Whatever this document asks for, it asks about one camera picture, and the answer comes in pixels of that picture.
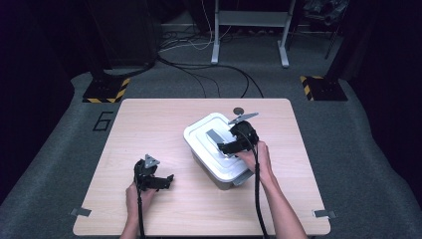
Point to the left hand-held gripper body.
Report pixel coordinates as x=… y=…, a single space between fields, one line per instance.
x=144 y=176

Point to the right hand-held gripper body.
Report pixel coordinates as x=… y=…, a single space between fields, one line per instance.
x=245 y=132

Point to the white storage box lid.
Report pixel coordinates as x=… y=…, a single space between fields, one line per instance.
x=205 y=146

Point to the clear grey storage box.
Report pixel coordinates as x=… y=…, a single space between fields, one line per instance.
x=212 y=172

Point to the person's left hand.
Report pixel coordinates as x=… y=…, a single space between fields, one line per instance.
x=136 y=202

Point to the person's right hand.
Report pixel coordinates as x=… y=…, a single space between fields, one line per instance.
x=262 y=162

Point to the round dark table grommet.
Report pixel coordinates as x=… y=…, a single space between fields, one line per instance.
x=237 y=110

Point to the grey tape piece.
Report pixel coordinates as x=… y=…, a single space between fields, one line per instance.
x=80 y=211
x=324 y=213

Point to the white metal stand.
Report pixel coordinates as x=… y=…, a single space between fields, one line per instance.
x=252 y=18

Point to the black cabinet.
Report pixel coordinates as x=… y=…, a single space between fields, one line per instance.
x=126 y=33

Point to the dark equipment pile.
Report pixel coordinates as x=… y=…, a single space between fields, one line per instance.
x=326 y=11

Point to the dark curtain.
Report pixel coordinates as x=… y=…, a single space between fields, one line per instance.
x=30 y=83
x=388 y=83

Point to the black yellow-striped base plate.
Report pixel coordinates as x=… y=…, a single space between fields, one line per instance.
x=326 y=89
x=104 y=89

